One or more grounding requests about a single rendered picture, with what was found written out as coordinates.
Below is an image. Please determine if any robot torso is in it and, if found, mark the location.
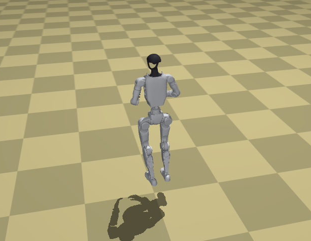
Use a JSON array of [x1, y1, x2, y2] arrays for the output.
[[143, 71, 167, 125]]

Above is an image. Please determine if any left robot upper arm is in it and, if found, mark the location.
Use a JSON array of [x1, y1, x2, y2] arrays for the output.
[[131, 77, 146, 105]]

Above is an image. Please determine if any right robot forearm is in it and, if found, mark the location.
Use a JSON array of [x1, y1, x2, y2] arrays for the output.
[[166, 90, 173, 97]]

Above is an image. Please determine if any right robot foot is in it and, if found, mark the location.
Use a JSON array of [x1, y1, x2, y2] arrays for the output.
[[160, 168, 170, 182]]

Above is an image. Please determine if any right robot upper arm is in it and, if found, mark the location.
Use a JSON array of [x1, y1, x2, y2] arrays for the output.
[[165, 74, 180, 97]]

